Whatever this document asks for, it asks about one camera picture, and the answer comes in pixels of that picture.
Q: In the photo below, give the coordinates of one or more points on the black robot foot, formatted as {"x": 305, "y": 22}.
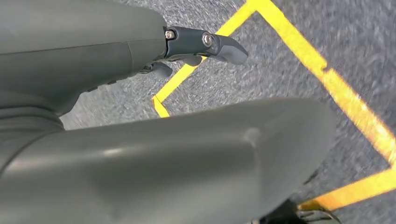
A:
{"x": 287, "y": 215}

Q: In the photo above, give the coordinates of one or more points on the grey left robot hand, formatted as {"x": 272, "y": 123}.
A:
{"x": 154, "y": 173}

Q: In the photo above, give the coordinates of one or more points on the yellow floor tape square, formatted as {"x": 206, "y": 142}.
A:
{"x": 297, "y": 40}

